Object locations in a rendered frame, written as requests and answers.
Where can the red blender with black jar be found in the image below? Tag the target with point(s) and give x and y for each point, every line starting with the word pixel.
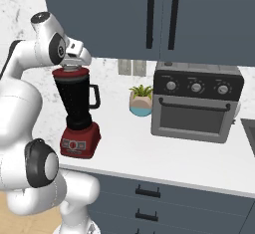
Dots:
pixel 78 105

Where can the silver toaster oven knob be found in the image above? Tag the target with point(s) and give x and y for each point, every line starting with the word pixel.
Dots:
pixel 222 89
pixel 171 85
pixel 196 87

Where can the grey toaster oven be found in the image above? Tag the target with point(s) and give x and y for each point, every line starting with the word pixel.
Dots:
pixel 196 118

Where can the green plant in pot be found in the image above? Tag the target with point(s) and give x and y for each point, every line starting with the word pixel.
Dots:
pixel 141 103

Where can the dark blue base cupboard door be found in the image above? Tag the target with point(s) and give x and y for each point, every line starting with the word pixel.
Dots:
pixel 249 221

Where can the grey wall outlet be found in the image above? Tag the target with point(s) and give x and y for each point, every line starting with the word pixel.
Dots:
pixel 125 67
pixel 139 68

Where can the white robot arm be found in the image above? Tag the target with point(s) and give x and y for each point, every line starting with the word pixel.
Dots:
pixel 20 112

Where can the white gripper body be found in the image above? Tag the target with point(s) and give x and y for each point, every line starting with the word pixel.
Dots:
pixel 81 57

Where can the dark blue drawer front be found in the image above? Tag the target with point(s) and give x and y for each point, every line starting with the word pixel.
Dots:
pixel 192 221
pixel 199 199

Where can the grey round blender lid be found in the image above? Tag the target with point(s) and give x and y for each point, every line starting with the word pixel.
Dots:
pixel 71 68

